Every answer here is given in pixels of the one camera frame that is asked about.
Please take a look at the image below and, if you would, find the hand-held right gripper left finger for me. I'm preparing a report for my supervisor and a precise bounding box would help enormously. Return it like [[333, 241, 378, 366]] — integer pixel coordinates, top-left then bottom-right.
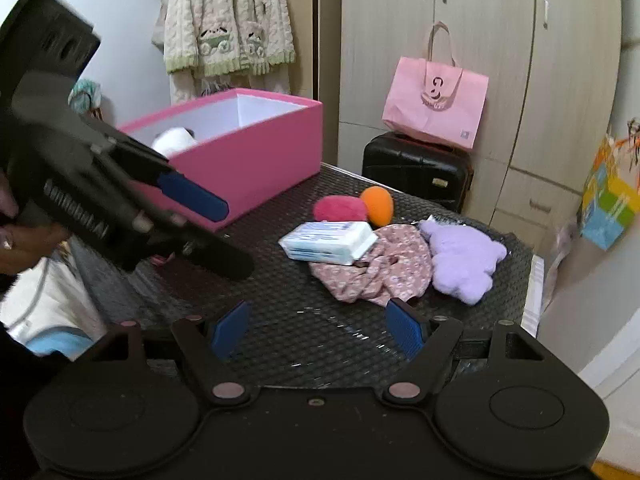
[[77, 301, 259, 406]]

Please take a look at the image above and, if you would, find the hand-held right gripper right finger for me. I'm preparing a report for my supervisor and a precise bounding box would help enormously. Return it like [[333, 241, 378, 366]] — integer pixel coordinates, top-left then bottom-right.
[[382, 297, 551, 404]]

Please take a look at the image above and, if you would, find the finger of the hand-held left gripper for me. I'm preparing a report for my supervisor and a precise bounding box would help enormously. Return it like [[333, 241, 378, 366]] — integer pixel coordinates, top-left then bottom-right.
[[100, 125, 229, 222], [140, 207, 255, 282]]

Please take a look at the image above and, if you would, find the pink floral cloth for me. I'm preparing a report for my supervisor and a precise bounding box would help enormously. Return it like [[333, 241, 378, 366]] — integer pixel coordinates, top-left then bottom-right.
[[309, 223, 433, 307]]

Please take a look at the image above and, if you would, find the pink cardboard box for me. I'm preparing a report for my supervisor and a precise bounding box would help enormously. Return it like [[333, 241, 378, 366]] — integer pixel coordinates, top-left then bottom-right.
[[116, 87, 323, 233]]

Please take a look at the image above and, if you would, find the purple plush toy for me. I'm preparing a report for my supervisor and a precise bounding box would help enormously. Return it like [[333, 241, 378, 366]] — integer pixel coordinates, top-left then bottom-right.
[[419, 219, 507, 306]]

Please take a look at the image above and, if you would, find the wet wipes pack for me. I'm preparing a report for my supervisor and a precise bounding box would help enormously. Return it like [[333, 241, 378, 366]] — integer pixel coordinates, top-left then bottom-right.
[[278, 221, 379, 266]]

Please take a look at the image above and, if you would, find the orange plush ball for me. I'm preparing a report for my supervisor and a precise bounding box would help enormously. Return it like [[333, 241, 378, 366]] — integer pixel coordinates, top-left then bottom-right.
[[361, 186, 395, 227]]

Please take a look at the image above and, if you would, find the pink plush ball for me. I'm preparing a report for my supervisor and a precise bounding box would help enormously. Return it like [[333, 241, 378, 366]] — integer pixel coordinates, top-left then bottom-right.
[[313, 196, 368, 222]]

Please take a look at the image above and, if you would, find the person's left hand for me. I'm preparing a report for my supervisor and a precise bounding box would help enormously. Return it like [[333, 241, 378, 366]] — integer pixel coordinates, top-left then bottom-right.
[[0, 175, 71, 276]]

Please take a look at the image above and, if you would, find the teal gift bag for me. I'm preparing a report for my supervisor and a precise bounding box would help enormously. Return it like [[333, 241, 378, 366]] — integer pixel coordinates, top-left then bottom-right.
[[69, 77, 103, 111]]

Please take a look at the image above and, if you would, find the black bubble mat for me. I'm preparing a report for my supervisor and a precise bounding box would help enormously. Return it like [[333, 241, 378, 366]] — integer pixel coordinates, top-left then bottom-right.
[[135, 162, 533, 391]]

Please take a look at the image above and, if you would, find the white striped table cloth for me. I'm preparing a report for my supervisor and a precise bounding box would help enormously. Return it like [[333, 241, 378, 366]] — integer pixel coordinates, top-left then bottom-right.
[[520, 255, 546, 336]]

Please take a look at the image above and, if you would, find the black suitcase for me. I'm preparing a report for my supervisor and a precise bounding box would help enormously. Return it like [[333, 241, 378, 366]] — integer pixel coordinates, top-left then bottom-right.
[[362, 131, 473, 213]]

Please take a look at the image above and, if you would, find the cream fleece jacket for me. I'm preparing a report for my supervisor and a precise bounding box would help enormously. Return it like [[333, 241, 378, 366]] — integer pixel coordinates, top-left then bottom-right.
[[162, 0, 297, 78]]

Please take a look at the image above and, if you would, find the black floor pole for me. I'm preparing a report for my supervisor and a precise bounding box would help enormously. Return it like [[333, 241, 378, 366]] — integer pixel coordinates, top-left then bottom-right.
[[312, 0, 322, 101]]

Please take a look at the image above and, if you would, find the white door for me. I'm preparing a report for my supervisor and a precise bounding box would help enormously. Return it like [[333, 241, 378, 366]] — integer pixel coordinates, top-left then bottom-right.
[[575, 310, 640, 466]]

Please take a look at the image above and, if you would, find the pink shopping bag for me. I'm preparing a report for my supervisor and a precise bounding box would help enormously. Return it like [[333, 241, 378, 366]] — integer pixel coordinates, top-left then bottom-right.
[[382, 21, 490, 150]]

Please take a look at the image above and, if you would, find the colourful paper gift bag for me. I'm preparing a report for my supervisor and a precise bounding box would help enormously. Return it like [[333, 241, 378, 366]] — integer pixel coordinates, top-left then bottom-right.
[[580, 119, 640, 252]]

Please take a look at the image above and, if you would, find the beige wardrobe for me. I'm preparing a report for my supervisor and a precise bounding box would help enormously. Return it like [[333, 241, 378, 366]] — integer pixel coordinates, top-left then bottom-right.
[[317, 0, 623, 256]]

